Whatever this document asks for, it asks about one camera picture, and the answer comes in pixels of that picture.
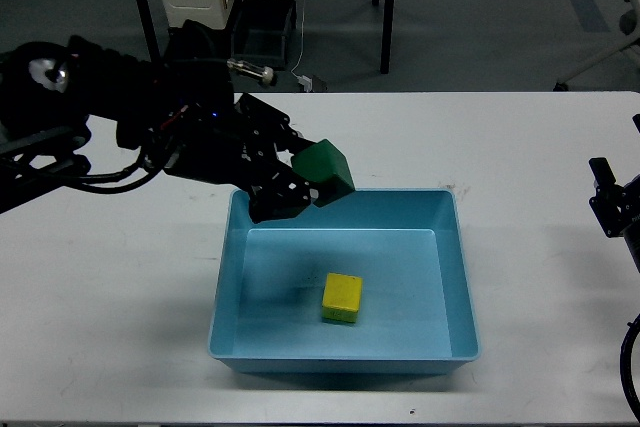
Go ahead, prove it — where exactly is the blue plastic box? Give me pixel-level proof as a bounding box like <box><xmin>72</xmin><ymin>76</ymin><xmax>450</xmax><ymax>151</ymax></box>
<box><xmin>209</xmin><ymin>189</ymin><xmax>480</xmax><ymax>375</ymax></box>

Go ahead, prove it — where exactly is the black box under crate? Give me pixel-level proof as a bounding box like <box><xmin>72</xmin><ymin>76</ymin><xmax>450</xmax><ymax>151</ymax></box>
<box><xmin>164</xmin><ymin>0</ymin><xmax>242</xmax><ymax>63</ymax></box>

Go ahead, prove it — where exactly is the black table leg left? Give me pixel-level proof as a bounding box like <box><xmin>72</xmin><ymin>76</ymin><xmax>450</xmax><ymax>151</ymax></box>
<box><xmin>135</xmin><ymin>0</ymin><xmax>161</xmax><ymax>64</ymax></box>

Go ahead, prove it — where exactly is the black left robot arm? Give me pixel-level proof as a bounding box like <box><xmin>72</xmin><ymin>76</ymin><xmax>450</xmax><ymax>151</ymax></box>
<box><xmin>1</xmin><ymin>35</ymin><xmax>329</xmax><ymax>222</ymax></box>

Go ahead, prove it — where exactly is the white chair base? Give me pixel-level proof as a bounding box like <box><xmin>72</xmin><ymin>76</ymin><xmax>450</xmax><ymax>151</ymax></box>
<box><xmin>553</xmin><ymin>0</ymin><xmax>640</xmax><ymax>93</ymax></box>

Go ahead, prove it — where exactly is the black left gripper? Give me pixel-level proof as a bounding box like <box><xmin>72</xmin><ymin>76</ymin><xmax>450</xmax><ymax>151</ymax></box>
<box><xmin>117</xmin><ymin>94</ymin><xmax>315</xmax><ymax>223</ymax></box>

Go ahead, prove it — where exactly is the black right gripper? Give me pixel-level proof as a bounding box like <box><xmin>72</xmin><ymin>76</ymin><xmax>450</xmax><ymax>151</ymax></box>
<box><xmin>589</xmin><ymin>157</ymin><xmax>640</xmax><ymax>271</ymax></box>

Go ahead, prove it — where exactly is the green block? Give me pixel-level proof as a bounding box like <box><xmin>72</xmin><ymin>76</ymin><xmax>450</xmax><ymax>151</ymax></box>
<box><xmin>291</xmin><ymin>139</ymin><xmax>356</xmax><ymax>207</ymax></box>

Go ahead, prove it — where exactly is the dark grey plastic bin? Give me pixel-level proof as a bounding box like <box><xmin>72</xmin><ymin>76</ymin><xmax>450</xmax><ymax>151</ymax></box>
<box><xmin>231</xmin><ymin>0</ymin><xmax>297</xmax><ymax>70</ymax></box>

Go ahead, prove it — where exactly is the white power cable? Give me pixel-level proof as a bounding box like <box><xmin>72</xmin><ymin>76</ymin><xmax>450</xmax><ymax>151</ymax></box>
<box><xmin>234</xmin><ymin>0</ymin><xmax>314</xmax><ymax>93</ymax></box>

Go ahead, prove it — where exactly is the yellow block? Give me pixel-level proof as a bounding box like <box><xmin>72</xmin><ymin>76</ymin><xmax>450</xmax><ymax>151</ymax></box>
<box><xmin>321</xmin><ymin>272</ymin><xmax>363</xmax><ymax>323</ymax></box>

